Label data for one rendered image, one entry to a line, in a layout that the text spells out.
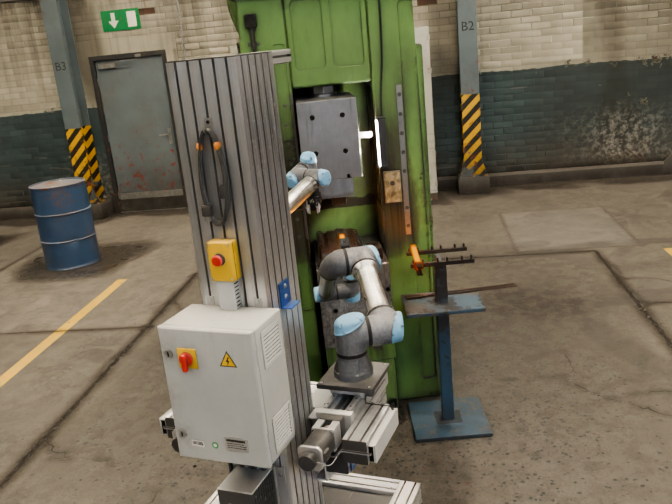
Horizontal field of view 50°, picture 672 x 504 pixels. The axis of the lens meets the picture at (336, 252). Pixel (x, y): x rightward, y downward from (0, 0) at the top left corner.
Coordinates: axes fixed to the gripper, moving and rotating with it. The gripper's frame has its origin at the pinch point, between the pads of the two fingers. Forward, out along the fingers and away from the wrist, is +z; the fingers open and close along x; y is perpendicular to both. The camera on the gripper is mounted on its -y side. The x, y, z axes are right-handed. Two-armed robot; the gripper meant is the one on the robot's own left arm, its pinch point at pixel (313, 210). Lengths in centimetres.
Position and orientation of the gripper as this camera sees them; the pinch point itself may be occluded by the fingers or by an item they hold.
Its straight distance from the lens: 355.6
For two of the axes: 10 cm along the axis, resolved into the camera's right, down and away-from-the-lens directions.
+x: 9.9, -1.1, 0.3
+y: 1.0, 6.8, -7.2
